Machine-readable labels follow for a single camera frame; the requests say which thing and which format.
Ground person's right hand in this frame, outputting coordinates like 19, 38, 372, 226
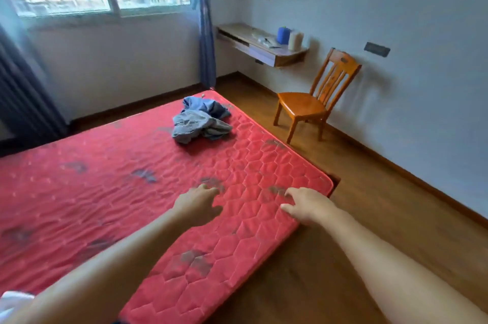
280, 186, 338, 226

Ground person's left hand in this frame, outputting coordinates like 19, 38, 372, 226
171, 183, 224, 228

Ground person's right forearm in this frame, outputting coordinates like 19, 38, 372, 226
324, 207, 488, 324

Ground grey trousers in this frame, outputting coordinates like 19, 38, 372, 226
171, 108, 233, 145

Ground wooden wall-mounted desk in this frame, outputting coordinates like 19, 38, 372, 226
216, 22, 310, 69

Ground white button shirt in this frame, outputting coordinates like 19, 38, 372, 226
0, 290, 36, 317

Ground red quilted mattress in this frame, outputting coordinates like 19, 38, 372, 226
0, 90, 334, 324

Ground blue container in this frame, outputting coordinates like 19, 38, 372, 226
276, 25, 292, 46

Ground person's left forearm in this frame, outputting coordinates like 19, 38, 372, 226
0, 209, 191, 324

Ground papers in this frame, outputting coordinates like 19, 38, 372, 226
251, 32, 282, 49

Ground grey wall socket panel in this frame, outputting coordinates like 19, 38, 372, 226
363, 42, 391, 58

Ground light blue jeans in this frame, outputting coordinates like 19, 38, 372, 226
182, 95, 232, 121

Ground orange wooden chair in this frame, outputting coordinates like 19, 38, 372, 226
272, 47, 363, 145

